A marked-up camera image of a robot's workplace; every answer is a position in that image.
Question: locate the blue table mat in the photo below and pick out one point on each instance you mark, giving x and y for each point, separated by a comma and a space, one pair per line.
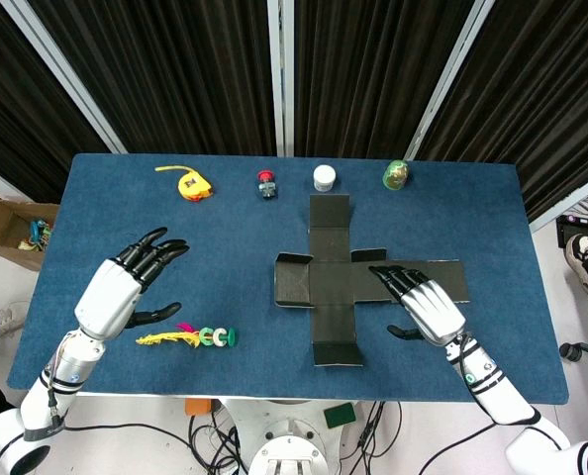
126, 222

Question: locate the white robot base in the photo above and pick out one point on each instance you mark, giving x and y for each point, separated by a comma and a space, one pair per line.
289, 445

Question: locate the colourful toys bundle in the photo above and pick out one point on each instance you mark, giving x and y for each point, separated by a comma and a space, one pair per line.
36, 235

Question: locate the green block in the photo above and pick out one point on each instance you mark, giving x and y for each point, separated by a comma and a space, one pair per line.
340, 415

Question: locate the green painted nesting doll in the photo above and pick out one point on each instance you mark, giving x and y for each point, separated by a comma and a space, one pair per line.
396, 174

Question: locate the orange block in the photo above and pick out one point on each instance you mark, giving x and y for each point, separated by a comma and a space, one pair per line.
197, 406

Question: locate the white partition frame post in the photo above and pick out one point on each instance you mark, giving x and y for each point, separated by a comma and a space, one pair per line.
280, 74
61, 74
450, 74

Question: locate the black electronic device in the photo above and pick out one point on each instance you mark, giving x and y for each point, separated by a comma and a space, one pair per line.
578, 230

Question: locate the plain white shoe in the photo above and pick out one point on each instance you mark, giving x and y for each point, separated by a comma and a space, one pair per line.
9, 319

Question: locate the black paper box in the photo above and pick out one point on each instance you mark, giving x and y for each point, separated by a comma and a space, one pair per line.
331, 277

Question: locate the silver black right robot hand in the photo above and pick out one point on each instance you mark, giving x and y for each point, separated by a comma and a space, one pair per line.
432, 309

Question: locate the brown cardboard box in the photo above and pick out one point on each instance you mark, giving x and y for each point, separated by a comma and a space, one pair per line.
2, 222

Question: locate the feather shuttlecock with plastic rings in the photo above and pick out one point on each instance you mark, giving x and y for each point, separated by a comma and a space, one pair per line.
217, 336

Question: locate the black chair caster leg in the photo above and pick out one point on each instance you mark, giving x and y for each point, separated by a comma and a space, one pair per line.
586, 350

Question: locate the black pleated curtain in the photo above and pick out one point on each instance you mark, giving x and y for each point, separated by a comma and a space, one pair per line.
175, 74
17, 99
546, 74
368, 74

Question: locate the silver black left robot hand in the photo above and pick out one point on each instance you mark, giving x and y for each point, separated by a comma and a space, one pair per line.
106, 297

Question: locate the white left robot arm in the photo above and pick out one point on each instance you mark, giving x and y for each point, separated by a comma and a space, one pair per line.
61, 376

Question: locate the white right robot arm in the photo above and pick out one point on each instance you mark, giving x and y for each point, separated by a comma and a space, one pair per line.
492, 391

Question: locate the red emergency stop button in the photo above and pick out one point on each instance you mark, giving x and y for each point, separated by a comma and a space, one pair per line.
266, 188

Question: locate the yellow tape measure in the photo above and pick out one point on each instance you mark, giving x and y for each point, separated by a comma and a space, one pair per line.
192, 185

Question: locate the white black sneaker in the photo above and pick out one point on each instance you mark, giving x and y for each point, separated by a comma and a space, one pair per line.
583, 252

